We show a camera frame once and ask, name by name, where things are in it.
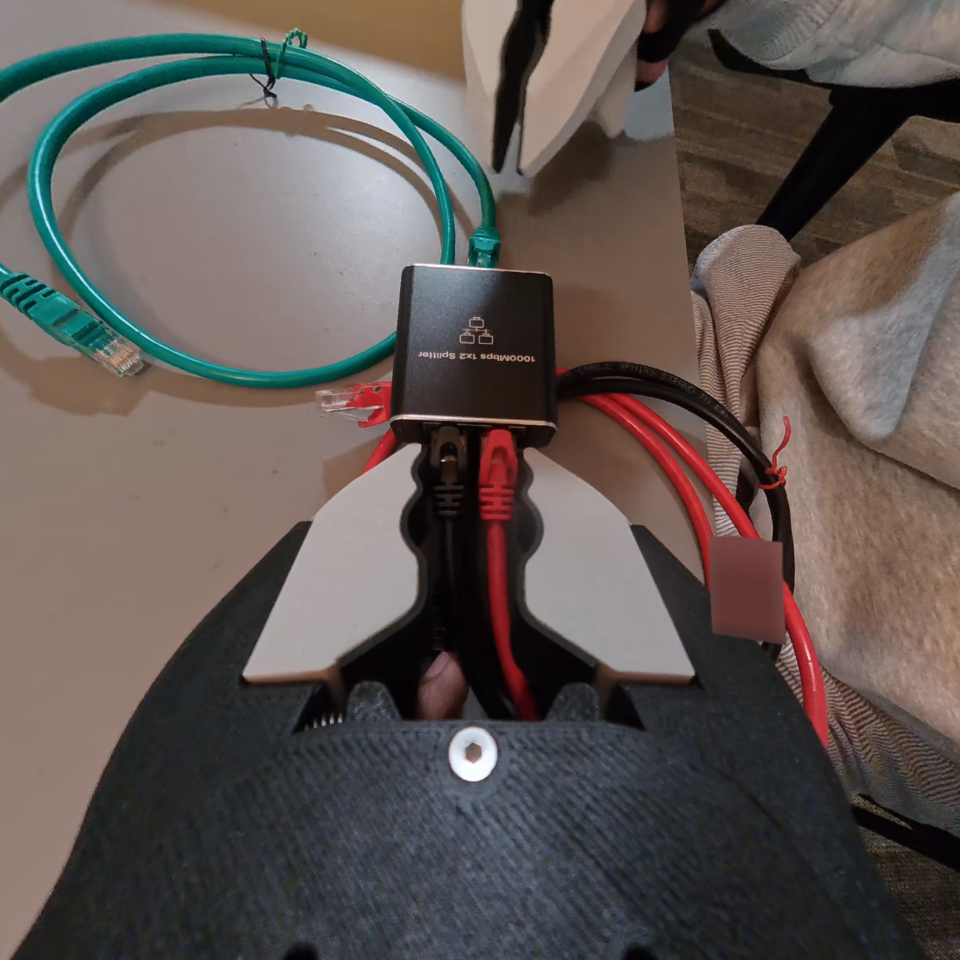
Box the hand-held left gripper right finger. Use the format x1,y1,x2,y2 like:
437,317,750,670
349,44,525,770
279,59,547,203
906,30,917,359
522,447,700,712

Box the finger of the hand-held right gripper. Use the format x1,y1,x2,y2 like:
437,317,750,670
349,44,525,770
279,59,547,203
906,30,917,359
516,0,648,179
459,0,555,175

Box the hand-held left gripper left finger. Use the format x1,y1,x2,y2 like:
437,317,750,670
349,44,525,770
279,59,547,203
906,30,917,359
240,447,435,723

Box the black ethernet cable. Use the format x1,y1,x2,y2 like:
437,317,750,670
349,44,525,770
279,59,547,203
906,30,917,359
420,360,796,721

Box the red ethernet cable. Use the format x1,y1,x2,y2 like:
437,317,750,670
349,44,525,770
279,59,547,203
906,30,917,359
315,367,832,751

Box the black network splitter box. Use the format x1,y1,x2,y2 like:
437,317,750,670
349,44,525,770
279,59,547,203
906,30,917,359
390,264,560,450

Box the green ethernet cable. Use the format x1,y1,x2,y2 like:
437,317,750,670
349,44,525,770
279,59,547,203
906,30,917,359
0,30,502,391

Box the grey desk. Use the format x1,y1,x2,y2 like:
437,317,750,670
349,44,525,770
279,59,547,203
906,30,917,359
0,0,695,960

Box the person's right hand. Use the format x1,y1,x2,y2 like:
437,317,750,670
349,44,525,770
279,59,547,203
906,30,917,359
636,0,710,91

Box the person's left hand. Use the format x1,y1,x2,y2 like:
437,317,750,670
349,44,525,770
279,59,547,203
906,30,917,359
417,649,471,723

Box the green twist tie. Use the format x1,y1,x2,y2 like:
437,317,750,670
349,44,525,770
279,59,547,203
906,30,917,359
255,28,310,102

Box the red twist tie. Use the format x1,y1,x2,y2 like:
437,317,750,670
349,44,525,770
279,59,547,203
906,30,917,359
756,416,795,492

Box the black chair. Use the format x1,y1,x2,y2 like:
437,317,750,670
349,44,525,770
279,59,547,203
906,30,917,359
753,78,960,243

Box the striped grey shirt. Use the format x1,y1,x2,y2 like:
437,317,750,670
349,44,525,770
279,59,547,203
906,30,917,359
688,223,960,834

